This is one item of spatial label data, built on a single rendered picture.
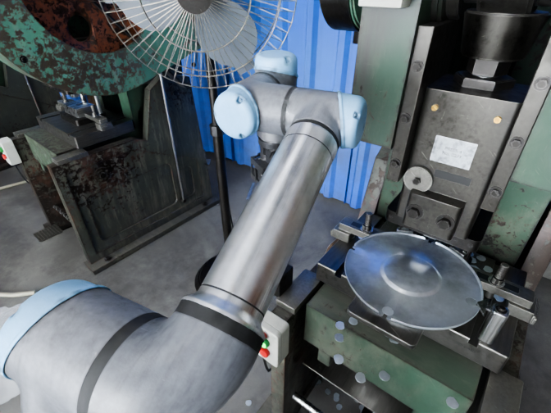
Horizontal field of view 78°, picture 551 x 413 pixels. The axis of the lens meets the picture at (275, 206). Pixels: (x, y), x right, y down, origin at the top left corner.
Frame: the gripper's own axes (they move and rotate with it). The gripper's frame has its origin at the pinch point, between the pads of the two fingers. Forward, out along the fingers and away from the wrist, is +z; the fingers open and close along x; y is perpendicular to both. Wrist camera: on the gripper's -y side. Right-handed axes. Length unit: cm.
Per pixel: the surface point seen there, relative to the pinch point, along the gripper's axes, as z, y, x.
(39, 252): 92, 136, 82
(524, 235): 8, -27, -56
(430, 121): -24.3, -14.0, -23.8
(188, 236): 93, 109, 2
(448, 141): -21.7, -17.8, -25.2
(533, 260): 17, -30, -62
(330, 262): 16.7, -4.5, -13.0
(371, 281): 8.2, -19.5, -12.3
